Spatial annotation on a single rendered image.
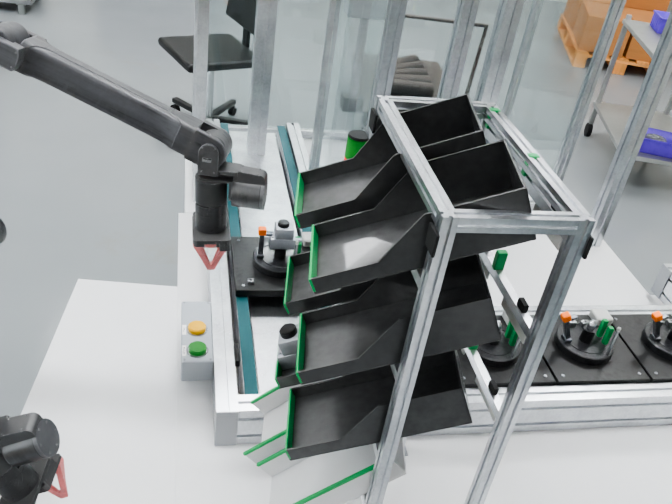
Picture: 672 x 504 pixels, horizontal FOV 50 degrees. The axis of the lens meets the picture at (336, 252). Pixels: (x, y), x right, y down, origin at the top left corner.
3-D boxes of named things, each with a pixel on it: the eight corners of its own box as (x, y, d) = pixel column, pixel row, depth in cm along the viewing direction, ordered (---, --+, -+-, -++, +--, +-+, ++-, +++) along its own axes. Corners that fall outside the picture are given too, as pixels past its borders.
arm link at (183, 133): (2, 46, 125) (-30, 56, 115) (12, 15, 122) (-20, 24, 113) (226, 159, 131) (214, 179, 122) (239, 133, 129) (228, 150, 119)
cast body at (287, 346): (282, 371, 123) (268, 341, 119) (284, 353, 127) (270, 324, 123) (329, 360, 122) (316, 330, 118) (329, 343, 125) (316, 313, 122)
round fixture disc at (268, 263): (254, 278, 181) (255, 271, 180) (250, 246, 192) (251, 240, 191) (309, 278, 184) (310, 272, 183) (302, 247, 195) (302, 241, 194)
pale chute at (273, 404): (259, 467, 131) (243, 454, 129) (265, 413, 142) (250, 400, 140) (385, 401, 121) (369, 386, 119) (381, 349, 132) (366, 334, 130)
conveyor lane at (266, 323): (242, 427, 155) (245, 394, 149) (225, 218, 222) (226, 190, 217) (370, 422, 161) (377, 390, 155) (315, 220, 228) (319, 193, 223)
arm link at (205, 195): (198, 161, 129) (191, 176, 124) (237, 166, 129) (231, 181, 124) (199, 195, 133) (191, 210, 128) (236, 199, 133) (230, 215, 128)
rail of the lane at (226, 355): (214, 446, 149) (216, 409, 143) (205, 218, 221) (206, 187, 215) (240, 445, 151) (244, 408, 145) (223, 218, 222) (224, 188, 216)
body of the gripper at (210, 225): (227, 219, 138) (227, 185, 134) (230, 249, 130) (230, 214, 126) (192, 219, 137) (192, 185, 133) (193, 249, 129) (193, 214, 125)
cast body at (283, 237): (269, 249, 182) (271, 226, 179) (268, 239, 186) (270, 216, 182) (302, 250, 184) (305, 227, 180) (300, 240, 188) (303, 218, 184)
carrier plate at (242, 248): (235, 296, 177) (235, 289, 176) (230, 242, 196) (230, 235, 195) (330, 296, 182) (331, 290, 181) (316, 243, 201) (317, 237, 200)
